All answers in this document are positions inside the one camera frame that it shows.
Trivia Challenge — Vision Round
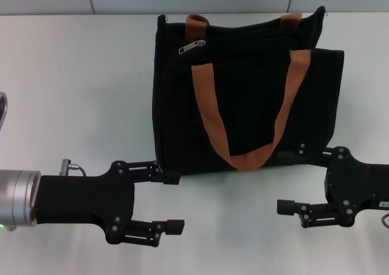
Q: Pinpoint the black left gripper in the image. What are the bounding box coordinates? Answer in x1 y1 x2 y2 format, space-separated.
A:
32 160 185 254

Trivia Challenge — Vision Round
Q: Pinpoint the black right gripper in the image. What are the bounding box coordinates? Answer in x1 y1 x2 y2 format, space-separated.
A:
276 143 389 229

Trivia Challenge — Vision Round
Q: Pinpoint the silver zipper pull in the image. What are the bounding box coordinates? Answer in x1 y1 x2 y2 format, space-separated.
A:
178 39 207 55

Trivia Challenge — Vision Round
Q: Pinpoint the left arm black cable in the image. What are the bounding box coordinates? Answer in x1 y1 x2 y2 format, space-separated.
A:
61 158 88 177

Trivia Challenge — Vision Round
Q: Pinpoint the black bag with orange handles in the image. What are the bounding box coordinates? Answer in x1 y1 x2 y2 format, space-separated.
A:
151 5 346 174

